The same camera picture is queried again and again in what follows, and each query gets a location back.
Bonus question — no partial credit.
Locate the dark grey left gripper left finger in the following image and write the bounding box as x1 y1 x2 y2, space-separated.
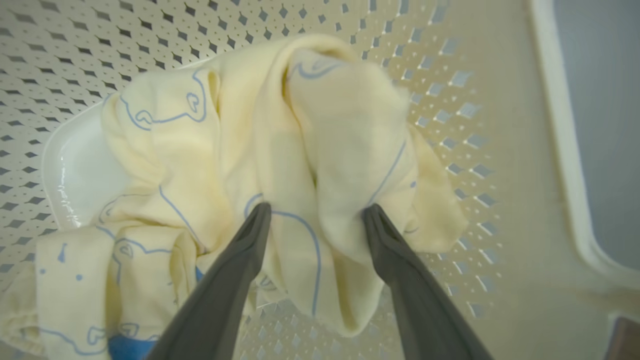
146 202 272 360

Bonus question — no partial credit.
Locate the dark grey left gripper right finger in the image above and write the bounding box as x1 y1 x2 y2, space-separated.
362 203 494 360

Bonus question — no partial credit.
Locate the cream perforated basket brown rim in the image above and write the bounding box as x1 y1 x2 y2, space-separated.
0 0 640 360

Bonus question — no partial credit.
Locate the cream garment with blue print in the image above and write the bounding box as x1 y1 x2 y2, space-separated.
0 34 470 360

